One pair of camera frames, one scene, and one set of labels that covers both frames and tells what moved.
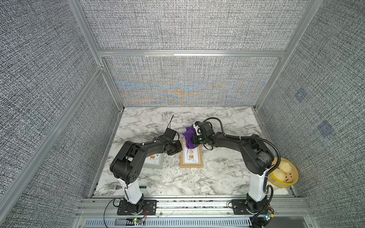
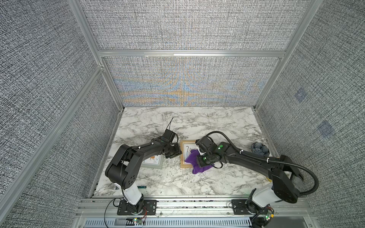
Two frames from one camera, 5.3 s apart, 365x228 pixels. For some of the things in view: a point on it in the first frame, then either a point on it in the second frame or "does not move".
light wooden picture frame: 191,157 does not move
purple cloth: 189,135 → 192,160
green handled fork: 119,186 does not move
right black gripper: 195,139 → 198,159
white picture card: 154,160 does not move
